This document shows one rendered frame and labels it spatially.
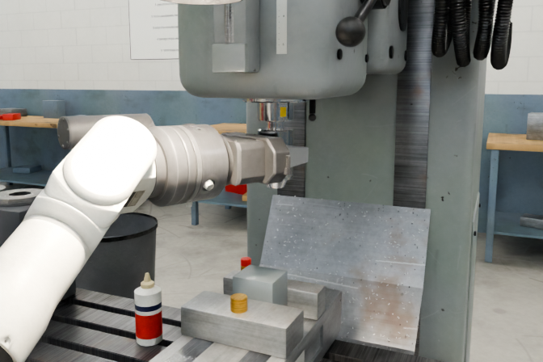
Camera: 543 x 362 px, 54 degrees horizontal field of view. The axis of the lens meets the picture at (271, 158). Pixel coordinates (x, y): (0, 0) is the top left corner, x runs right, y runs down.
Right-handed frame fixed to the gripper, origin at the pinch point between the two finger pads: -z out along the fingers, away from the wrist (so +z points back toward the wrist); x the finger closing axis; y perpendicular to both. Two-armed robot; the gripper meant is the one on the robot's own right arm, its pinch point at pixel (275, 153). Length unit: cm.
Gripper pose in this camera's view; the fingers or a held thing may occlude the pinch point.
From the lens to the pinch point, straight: 69.4
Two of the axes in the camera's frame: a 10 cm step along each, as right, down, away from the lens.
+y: -0.1, 9.9, 1.4
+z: -7.5, 0.9, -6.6
